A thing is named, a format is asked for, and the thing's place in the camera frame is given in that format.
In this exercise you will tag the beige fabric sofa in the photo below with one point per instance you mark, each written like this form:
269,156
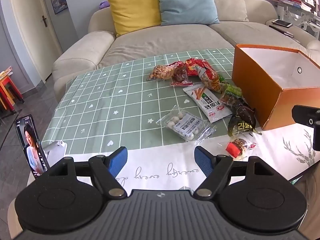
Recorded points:
101,48

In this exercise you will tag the white gluten snack packet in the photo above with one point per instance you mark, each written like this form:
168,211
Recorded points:
211,106

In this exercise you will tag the red spicy strips bag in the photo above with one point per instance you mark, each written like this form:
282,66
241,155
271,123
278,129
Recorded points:
211,79

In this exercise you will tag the beige cushion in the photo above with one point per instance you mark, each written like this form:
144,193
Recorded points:
231,10

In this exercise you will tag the dark black yellow snack bag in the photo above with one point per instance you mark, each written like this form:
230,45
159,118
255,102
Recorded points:
243,118

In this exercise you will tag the small red label pastry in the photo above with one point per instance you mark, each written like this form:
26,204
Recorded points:
238,148

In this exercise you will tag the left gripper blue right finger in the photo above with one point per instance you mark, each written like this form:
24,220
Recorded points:
216,168

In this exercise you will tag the white phone stand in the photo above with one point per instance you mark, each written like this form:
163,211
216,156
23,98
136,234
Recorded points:
55,151

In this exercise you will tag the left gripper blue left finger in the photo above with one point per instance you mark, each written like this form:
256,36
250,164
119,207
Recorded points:
105,170

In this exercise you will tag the red dried dates pack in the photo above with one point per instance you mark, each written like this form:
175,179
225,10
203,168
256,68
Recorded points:
180,77

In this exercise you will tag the dark remote on sofa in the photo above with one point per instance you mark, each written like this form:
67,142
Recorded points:
286,33

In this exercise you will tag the white door with handle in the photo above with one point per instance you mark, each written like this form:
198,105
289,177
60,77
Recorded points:
37,34

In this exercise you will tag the peanut snack clear bag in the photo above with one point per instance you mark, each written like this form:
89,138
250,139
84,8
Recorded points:
165,71

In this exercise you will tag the clear pack white balls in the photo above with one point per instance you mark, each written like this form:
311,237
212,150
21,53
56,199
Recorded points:
187,125

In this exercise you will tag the green checked tablecloth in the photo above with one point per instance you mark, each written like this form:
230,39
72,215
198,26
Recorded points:
118,106

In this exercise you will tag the orange cardboard box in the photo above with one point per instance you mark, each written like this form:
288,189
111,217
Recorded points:
273,80

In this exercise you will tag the yellow cushion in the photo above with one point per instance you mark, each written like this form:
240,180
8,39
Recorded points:
133,15

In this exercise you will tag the light blue cushion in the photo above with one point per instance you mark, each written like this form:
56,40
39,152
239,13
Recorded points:
176,12

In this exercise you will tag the red cartoon snack bag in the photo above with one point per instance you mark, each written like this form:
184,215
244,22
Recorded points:
192,63

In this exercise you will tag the white cluttered shelf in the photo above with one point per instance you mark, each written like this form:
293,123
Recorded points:
301,13

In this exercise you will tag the green label nut bag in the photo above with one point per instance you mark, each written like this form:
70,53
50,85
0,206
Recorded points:
230,94

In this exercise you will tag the smartphone on stand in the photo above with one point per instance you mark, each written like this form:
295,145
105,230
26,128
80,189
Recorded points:
31,145

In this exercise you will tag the red orange stacked stools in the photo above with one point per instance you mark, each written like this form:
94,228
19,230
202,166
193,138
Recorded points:
9,92

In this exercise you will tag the phone on sofa arm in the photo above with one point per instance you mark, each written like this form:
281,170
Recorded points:
282,23

